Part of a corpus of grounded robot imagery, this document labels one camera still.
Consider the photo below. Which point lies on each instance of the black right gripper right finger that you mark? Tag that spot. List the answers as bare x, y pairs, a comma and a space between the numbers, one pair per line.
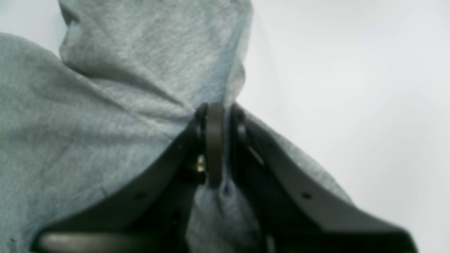
296, 214

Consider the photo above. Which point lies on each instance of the grey printed T-shirt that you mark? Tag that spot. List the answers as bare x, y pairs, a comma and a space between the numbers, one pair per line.
131, 73

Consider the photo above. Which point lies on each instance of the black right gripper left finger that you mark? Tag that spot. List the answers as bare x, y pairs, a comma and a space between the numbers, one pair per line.
151, 213

